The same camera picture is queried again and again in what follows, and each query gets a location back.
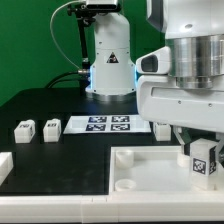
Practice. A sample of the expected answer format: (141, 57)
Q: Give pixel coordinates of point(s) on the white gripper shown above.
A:
(160, 100)

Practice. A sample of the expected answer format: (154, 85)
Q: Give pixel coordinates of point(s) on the white square table top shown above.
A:
(159, 169)

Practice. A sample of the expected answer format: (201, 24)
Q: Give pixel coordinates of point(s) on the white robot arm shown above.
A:
(182, 83)

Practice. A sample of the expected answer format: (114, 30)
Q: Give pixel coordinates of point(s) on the white marker sheet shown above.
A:
(107, 124)

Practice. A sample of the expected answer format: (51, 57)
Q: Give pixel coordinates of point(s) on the white left fence piece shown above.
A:
(6, 165)

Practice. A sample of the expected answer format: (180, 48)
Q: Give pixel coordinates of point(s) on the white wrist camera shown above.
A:
(157, 62)

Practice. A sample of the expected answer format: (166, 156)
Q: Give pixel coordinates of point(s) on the white front fence rail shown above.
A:
(117, 208)

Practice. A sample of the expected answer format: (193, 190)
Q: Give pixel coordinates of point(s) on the black camera pole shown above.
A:
(84, 19)

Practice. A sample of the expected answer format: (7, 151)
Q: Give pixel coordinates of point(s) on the grey camera on pole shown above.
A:
(103, 5)

